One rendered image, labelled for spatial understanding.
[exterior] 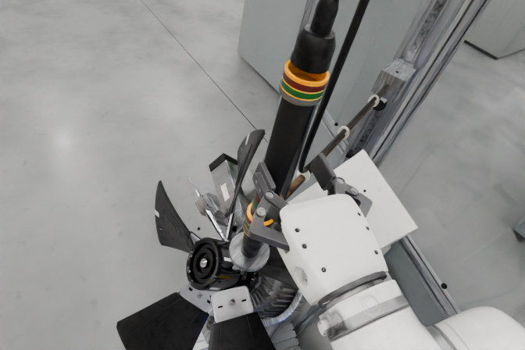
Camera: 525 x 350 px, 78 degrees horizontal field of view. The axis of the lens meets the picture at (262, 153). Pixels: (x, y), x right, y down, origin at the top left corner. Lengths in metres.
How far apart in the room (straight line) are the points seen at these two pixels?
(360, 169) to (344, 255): 0.62
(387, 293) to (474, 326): 0.07
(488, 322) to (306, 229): 0.17
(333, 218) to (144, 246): 1.92
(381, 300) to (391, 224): 0.56
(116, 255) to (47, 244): 0.41
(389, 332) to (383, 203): 0.60
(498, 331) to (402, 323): 0.07
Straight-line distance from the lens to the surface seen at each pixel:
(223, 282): 0.80
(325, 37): 0.29
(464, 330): 0.35
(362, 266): 0.35
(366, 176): 0.94
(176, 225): 0.97
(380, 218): 0.89
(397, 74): 0.94
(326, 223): 0.36
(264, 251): 0.58
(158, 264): 2.16
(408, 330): 0.34
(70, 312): 2.15
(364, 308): 0.32
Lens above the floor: 1.96
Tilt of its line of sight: 45 degrees down
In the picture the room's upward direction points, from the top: 15 degrees clockwise
